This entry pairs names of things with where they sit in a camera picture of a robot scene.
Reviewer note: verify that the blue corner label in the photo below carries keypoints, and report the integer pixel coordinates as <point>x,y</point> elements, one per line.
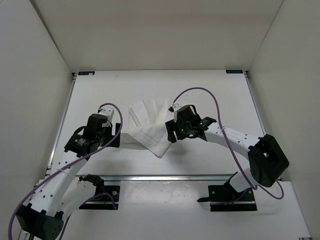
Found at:
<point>234,71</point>
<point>86,73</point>

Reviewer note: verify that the right blue corner label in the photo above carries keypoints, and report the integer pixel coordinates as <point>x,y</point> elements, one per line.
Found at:
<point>234,71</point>

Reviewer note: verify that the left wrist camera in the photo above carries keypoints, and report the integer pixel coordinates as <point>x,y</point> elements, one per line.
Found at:
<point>107,112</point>

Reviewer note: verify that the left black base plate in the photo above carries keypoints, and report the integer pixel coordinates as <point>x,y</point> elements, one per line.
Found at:
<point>106,198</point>

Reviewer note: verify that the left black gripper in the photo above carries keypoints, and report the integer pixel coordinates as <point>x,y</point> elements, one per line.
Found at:
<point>110,125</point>

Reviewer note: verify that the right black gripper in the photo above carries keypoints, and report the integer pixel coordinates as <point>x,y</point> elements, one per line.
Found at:
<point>171,126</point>

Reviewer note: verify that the white pleated skirt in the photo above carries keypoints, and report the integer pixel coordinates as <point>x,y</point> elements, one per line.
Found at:
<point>146,125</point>

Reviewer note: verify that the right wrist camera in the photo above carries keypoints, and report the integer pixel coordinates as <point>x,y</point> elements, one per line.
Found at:
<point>174,109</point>

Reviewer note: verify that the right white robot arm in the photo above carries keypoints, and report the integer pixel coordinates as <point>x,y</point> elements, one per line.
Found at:
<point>267,161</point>

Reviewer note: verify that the left blue corner label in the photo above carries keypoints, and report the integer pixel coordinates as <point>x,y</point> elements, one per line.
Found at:
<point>86,73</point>

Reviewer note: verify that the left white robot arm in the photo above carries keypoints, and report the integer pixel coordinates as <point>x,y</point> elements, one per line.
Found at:
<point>47,212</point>

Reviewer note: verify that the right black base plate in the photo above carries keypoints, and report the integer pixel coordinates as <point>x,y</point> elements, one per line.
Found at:
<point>224,200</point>

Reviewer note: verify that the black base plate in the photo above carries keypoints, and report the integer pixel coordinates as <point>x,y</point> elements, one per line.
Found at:
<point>106,198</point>
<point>224,200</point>

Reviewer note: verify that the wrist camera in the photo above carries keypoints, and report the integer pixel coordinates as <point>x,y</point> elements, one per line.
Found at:
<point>174,109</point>
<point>107,112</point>

